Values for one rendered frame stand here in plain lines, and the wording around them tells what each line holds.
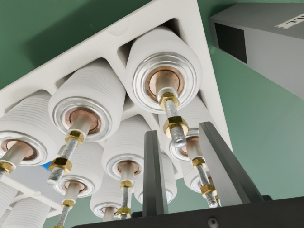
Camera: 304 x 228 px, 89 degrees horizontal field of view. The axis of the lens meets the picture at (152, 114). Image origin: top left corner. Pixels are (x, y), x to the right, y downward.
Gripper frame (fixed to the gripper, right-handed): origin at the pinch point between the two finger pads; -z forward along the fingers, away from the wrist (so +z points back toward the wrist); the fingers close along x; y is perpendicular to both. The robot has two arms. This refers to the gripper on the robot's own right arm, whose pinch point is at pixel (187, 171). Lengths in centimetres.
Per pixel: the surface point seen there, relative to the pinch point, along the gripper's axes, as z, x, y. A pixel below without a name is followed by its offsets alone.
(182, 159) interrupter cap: -11.4, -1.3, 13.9
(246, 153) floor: -37, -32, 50
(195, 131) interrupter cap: -11.3, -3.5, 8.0
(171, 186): -12.1, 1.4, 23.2
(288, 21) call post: -15.3, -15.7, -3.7
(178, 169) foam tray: -18.7, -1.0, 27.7
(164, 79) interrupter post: -10.6, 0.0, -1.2
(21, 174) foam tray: -21, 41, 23
